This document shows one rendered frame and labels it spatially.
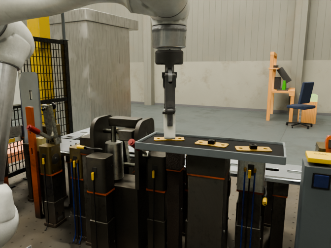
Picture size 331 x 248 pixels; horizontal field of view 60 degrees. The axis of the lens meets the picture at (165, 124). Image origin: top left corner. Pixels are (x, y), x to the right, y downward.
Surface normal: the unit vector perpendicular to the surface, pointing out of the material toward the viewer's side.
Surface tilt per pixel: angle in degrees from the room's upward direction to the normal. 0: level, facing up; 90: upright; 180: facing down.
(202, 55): 90
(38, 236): 0
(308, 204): 90
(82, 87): 90
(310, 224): 90
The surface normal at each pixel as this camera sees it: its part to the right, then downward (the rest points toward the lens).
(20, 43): 0.98, 0.12
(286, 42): -0.46, 0.17
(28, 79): 0.94, 0.07
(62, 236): 0.00, -0.98
